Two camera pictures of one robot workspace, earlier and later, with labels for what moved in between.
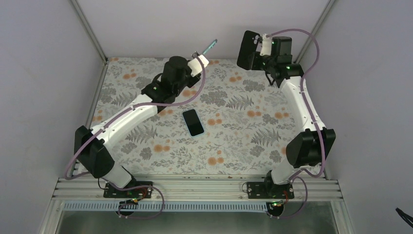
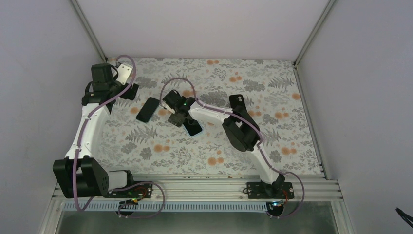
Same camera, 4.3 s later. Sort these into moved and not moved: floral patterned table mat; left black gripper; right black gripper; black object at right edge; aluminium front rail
Moved: left black gripper; right black gripper
Not moved: aluminium front rail; floral patterned table mat; black object at right edge
